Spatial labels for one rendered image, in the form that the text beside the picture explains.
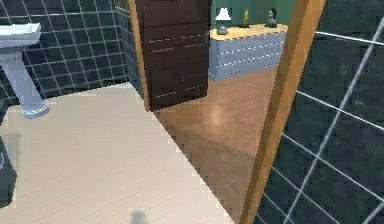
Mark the dark brown room door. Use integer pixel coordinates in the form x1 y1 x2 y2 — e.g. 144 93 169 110
134 0 212 112

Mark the grey chest of drawers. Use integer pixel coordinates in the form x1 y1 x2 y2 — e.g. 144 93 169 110
208 23 289 83

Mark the white table lamp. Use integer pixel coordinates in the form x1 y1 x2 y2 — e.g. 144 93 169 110
214 7 232 36

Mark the yellow figurine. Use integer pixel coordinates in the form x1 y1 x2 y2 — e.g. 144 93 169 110
240 8 251 29

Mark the dark grey statuette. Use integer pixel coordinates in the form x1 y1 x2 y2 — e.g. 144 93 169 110
266 7 279 29

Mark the wooden door frame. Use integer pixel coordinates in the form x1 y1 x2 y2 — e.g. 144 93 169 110
128 0 328 224

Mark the white pedestal sink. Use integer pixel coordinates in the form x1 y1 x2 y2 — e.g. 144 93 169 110
0 22 51 120

